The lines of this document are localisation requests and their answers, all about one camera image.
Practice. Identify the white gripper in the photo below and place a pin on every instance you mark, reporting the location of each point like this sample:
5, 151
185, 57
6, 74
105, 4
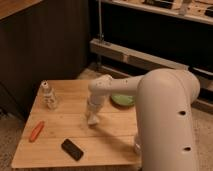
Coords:
92, 110

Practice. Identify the white sponge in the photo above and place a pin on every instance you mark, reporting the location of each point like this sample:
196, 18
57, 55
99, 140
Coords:
93, 120

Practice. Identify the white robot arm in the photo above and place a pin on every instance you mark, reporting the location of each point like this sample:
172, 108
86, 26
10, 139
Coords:
163, 98

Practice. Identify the green bowl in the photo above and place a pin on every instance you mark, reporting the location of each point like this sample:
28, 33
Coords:
122, 100

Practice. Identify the clear plastic bottle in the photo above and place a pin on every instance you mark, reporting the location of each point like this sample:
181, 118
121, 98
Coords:
49, 95

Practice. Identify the black rectangular block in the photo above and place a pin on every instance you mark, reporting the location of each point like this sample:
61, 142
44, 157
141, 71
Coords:
72, 149

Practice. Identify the orange carrot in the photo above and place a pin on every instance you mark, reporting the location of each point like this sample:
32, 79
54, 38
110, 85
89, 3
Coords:
36, 131

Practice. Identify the white plastic cup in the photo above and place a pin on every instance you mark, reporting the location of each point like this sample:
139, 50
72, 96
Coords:
136, 145

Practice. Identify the metal shelf rack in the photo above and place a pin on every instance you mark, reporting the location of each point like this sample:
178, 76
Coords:
149, 40

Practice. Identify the dark wooden cabinet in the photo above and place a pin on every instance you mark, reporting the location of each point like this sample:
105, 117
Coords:
48, 41

